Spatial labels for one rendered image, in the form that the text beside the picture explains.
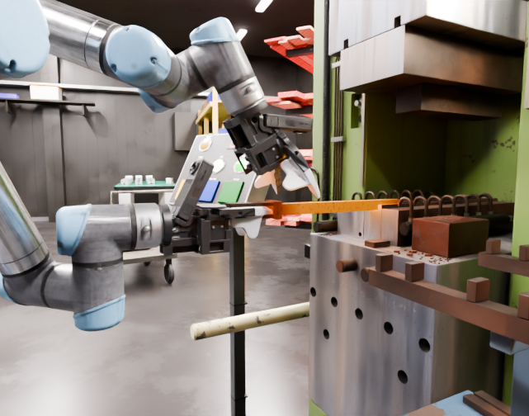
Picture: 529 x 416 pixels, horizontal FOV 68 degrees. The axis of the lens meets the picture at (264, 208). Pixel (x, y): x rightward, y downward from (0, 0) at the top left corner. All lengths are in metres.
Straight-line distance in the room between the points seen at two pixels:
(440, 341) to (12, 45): 0.75
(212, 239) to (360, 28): 0.60
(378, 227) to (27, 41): 0.71
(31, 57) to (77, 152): 8.72
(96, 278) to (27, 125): 8.81
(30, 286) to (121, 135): 8.50
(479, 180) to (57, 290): 1.13
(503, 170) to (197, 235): 0.90
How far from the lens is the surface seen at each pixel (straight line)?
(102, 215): 0.64
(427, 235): 0.82
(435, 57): 0.96
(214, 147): 1.36
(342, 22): 1.06
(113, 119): 9.21
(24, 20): 0.52
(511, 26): 1.09
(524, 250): 0.62
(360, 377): 0.95
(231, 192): 1.19
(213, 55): 0.70
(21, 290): 0.74
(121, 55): 0.59
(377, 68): 0.93
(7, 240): 0.69
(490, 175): 1.30
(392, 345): 0.85
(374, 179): 1.17
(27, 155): 9.38
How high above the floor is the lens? 1.08
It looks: 6 degrees down
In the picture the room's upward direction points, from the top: straight up
